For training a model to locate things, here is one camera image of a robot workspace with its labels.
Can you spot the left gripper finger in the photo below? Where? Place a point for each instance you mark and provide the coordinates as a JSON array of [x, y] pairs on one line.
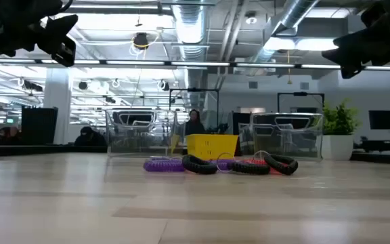
[[59, 28], [65, 51]]

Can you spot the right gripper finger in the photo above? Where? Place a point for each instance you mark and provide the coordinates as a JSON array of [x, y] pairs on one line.
[[350, 70], [357, 47]]

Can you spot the black computer monitor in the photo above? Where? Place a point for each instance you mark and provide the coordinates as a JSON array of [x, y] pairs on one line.
[[383, 119]]

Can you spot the green plant in white pot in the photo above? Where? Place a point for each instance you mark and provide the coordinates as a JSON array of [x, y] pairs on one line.
[[339, 135]]

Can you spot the black partition panel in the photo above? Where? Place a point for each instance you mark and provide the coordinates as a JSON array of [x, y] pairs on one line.
[[39, 125]]

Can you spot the black monitor desk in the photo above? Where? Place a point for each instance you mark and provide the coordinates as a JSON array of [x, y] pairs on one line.
[[381, 145]]

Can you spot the person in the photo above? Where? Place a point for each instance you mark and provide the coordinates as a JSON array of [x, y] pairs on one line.
[[195, 125], [90, 137], [9, 135]]

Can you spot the clear plastic bin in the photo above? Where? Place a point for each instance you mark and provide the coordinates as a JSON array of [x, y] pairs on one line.
[[286, 135], [141, 135]]

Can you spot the yellow plastic basket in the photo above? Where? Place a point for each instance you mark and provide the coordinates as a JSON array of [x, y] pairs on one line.
[[212, 146]]

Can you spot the black overhead camera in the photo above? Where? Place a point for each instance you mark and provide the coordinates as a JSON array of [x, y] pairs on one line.
[[141, 40]]

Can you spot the black aluminium table frame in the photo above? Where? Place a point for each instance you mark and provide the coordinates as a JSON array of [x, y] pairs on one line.
[[29, 150]]

